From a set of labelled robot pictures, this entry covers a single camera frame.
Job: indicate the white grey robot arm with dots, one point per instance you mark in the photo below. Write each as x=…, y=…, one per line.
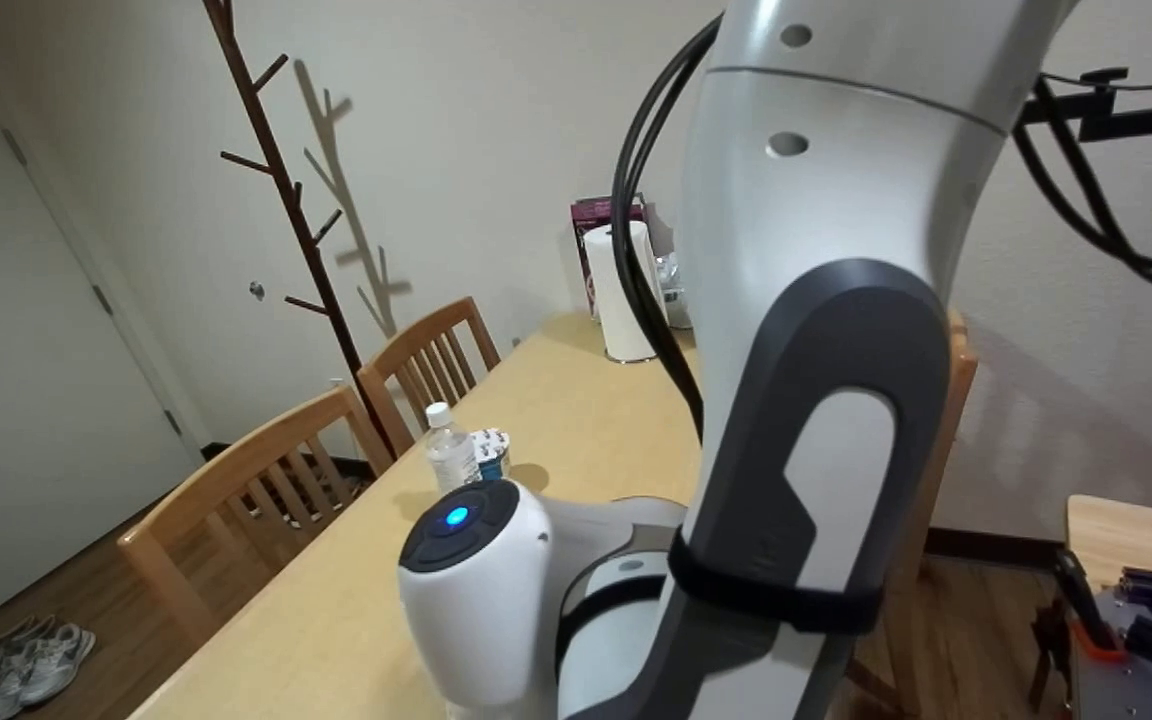
x=816, y=362

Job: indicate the white paper towel roll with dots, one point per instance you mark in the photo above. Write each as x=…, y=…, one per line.
x=618, y=294

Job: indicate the wooden slatted chair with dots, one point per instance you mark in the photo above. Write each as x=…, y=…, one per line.
x=957, y=402
x=248, y=486
x=434, y=362

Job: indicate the purple box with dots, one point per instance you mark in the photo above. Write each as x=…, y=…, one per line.
x=596, y=211

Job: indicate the clear plastic bottle red label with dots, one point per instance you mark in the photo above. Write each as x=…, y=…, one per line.
x=441, y=444

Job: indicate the brown coat rack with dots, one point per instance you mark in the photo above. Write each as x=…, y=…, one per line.
x=296, y=227

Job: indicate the white door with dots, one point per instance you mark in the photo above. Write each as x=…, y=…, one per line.
x=31, y=402

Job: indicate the black orange clamp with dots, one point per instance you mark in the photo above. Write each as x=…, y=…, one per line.
x=1068, y=620

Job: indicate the wooden side table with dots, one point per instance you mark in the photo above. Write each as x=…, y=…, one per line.
x=1137, y=535

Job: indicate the white sneaker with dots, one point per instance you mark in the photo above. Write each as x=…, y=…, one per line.
x=4, y=667
x=56, y=658

